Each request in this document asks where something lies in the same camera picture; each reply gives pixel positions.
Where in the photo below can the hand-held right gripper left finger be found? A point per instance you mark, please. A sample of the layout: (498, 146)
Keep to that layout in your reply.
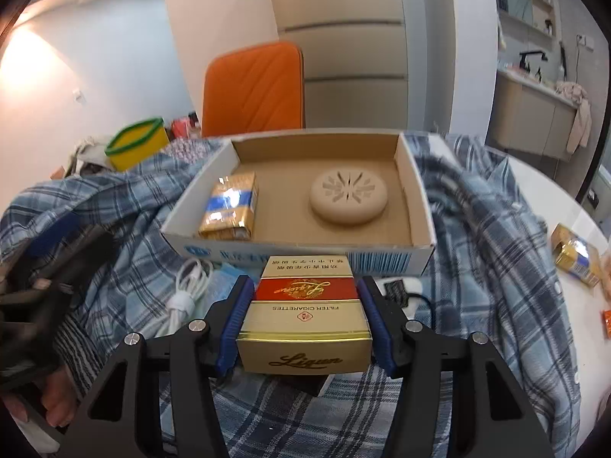
(235, 327)

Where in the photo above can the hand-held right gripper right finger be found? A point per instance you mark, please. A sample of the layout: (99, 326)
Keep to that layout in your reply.
(378, 329)

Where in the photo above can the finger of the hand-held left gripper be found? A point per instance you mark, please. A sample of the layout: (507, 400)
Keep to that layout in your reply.
(71, 248)

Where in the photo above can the blue face mask pack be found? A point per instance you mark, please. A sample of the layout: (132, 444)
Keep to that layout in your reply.
(222, 279)

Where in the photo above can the gold and red cigarette pack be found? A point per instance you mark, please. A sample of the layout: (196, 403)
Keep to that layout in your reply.
(305, 315)

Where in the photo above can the cardboard box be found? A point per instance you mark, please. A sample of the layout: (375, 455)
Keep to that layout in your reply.
(286, 195)

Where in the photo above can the person's left hand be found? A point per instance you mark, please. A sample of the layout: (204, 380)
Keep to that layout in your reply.
(55, 398)

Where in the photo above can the gold and blue cigarette pack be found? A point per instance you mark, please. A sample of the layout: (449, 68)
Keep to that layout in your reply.
(229, 210)
(575, 257)

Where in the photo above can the yellow bin with green rim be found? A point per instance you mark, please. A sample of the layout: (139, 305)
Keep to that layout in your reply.
(138, 148)

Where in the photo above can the blue plaid shirt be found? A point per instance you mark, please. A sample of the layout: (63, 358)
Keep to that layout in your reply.
(477, 248)

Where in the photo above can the beige round slotted disc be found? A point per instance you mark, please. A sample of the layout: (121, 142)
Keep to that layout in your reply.
(348, 198)

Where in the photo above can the silver blister pack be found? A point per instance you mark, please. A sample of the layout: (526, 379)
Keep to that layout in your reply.
(191, 150)

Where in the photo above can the red bag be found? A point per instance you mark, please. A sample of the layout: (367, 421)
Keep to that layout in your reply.
(184, 126)

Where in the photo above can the orange packet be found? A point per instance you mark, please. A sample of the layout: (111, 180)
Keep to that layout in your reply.
(606, 323)

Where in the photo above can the orange chair back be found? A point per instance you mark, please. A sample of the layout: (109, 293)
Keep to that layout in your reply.
(253, 90)

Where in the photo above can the beige vanity cabinet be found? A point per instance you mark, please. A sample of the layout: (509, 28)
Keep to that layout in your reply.
(530, 114)

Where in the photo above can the beige refrigerator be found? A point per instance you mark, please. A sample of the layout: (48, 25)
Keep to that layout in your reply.
(353, 57)

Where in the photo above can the pink towel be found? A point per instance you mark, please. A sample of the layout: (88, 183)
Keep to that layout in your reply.
(580, 119)

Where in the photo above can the black framed glass door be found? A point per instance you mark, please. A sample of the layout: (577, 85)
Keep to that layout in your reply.
(599, 129)

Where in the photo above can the black faucet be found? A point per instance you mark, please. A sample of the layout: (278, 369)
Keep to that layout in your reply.
(527, 59)

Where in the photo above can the black hanging hair tool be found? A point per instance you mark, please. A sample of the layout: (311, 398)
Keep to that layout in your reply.
(563, 62)

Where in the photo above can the white wall outlet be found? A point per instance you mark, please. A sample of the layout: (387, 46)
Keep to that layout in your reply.
(584, 42)

